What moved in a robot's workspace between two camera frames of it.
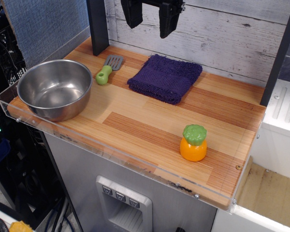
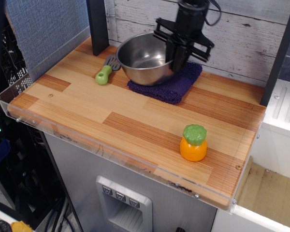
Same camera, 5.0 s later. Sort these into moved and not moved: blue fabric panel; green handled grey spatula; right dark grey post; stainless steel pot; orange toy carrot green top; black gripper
Moved: black gripper; stainless steel pot
Not moved: right dark grey post; green handled grey spatula; orange toy carrot green top; blue fabric panel
